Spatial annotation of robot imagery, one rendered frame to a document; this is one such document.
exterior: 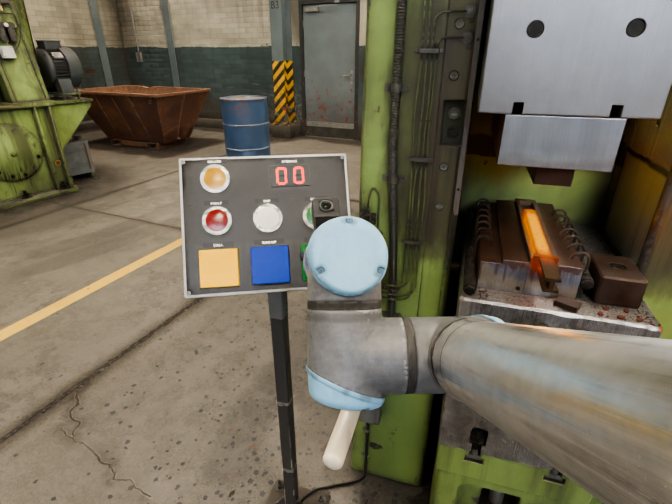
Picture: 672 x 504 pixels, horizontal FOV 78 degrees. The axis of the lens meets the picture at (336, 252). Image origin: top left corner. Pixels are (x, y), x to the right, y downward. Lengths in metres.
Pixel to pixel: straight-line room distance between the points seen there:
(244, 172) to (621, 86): 0.69
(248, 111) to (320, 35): 2.79
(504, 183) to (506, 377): 1.14
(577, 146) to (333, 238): 0.57
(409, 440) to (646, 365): 1.36
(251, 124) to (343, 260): 4.91
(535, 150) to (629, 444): 0.74
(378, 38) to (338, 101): 6.58
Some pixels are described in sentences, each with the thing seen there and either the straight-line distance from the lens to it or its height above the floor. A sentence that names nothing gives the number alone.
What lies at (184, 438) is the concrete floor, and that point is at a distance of 1.92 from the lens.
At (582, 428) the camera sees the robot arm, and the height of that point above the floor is 1.24.
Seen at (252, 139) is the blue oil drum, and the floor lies 0.43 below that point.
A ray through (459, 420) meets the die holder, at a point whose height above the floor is 0.57.
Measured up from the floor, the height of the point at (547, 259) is 1.01.
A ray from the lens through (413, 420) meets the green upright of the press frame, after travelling 1.48.
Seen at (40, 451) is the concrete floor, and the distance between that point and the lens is 2.12.
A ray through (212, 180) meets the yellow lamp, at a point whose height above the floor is 1.16.
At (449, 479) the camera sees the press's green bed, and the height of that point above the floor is 0.33.
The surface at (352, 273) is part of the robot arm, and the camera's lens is 0.46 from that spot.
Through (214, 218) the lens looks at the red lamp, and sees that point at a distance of 0.86.
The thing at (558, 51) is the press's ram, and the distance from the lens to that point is 0.88.
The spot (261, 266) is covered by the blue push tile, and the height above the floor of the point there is 1.01.
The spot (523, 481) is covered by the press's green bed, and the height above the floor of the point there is 0.41.
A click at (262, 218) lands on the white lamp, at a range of 0.86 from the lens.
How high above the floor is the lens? 1.39
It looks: 26 degrees down
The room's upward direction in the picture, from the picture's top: straight up
